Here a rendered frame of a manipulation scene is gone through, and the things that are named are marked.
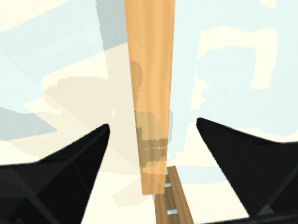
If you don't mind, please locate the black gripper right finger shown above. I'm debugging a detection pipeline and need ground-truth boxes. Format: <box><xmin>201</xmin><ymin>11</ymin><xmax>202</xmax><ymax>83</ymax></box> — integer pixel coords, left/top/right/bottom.
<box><xmin>196</xmin><ymin>117</ymin><xmax>298</xmax><ymax>217</ymax></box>

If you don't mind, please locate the wooden post with slot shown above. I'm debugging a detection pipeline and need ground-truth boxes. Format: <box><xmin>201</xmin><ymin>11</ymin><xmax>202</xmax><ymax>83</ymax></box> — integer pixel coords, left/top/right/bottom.
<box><xmin>154</xmin><ymin>166</ymin><xmax>195</xmax><ymax>224</ymax></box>

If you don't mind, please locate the long wooden board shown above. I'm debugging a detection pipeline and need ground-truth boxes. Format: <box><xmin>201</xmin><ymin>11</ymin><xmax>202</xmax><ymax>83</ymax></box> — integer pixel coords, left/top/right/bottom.
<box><xmin>124</xmin><ymin>0</ymin><xmax>175</xmax><ymax>201</ymax></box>

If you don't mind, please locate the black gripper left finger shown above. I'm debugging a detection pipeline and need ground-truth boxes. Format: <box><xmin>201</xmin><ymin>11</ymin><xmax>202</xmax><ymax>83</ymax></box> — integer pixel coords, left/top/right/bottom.
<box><xmin>0</xmin><ymin>123</ymin><xmax>110</xmax><ymax>224</ymax></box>

